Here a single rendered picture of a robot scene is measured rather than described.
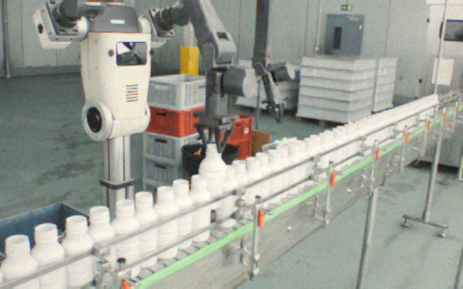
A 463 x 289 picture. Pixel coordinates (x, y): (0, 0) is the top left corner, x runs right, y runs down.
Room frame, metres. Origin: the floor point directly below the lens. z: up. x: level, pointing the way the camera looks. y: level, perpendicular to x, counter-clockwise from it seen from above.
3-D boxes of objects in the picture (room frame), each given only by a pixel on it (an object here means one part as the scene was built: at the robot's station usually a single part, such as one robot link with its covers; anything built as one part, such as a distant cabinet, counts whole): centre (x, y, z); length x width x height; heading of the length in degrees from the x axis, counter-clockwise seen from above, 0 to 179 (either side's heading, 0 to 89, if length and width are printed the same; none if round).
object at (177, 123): (3.89, 0.42, 0.78); 0.61 x 0.41 x 0.22; 150
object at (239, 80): (1.09, 0.00, 1.43); 0.12 x 0.09 x 0.12; 54
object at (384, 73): (9.52, -2.79, 0.59); 1.25 x 1.03 x 1.17; 145
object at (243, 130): (4.51, 0.08, 0.55); 0.61 x 0.41 x 0.22; 147
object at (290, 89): (9.08, -0.86, 0.50); 1.23 x 1.05 x 1.00; 142
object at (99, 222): (0.83, 0.25, 1.08); 0.06 x 0.06 x 0.17
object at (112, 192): (1.67, 0.43, 0.74); 0.11 x 0.11 x 0.40; 54
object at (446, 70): (5.18, -2.43, 1.22); 0.23 x 0.03 x 0.32; 54
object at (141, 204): (0.92, 0.18, 1.08); 0.06 x 0.06 x 0.17
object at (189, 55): (11.51, 1.09, 0.55); 0.40 x 0.40 x 1.10; 54
